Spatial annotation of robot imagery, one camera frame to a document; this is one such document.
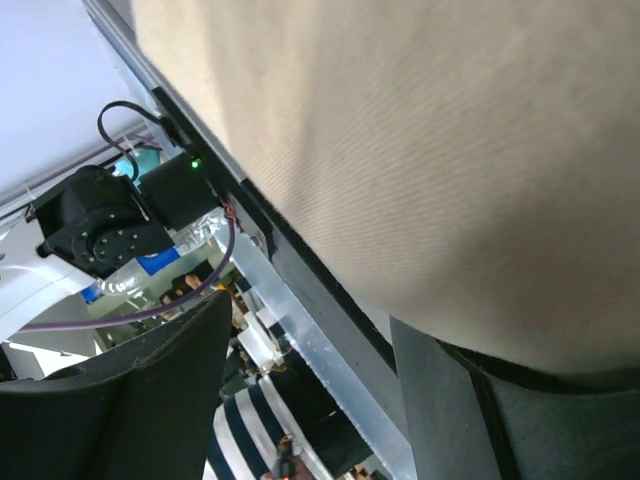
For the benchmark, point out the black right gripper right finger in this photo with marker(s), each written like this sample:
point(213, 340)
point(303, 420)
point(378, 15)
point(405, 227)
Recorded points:
point(471, 416)

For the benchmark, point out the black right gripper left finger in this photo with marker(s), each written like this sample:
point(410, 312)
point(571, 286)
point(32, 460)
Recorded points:
point(142, 410)

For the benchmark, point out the beige t shirt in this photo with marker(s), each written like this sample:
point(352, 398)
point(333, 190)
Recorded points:
point(470, 167)

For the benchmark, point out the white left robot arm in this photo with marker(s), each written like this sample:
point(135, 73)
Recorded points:
point(90, 225)

